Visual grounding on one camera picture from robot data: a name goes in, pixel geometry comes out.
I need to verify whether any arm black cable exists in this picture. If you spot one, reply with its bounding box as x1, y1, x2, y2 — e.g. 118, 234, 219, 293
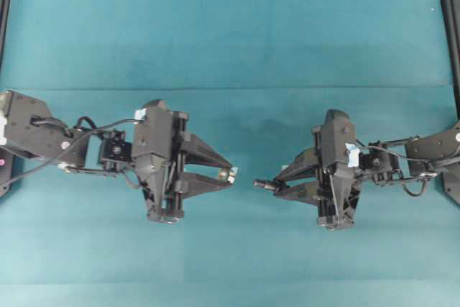
355, 136, 438, 198
0, 116, 144, 193

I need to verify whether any black right frame rail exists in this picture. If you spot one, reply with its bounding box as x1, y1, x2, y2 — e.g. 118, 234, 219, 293
441, 0, 459, 117

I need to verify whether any black left frame rail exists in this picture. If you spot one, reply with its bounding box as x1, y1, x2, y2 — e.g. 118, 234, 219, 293
0, 0, 11, 65

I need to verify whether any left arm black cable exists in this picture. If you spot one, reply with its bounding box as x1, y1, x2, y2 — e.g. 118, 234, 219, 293
0, 116, 144, 193

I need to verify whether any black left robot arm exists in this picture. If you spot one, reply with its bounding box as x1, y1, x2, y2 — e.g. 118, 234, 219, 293
1, 91, 237, 224

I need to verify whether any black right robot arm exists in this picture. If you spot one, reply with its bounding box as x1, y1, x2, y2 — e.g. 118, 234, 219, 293
254, 109, 459, 230

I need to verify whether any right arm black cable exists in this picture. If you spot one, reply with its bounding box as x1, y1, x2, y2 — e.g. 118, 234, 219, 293
355, 136, 438, 198

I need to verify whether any dark threaded metal shaft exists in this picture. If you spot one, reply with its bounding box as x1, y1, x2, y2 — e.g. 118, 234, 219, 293
253, 179, 287, 193

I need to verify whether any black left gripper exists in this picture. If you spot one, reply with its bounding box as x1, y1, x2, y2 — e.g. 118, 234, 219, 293
132, 99, 233, 224

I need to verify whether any black frame rail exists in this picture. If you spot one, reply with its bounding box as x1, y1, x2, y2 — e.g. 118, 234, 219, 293
0, 0, 11, 65
441, 0, 459, 117

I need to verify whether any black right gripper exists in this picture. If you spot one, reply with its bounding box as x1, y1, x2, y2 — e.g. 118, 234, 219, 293
273, 109, 362, 231

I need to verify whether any silver metal washer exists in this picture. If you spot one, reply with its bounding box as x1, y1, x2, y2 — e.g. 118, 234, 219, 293
218, 167, 238, 184

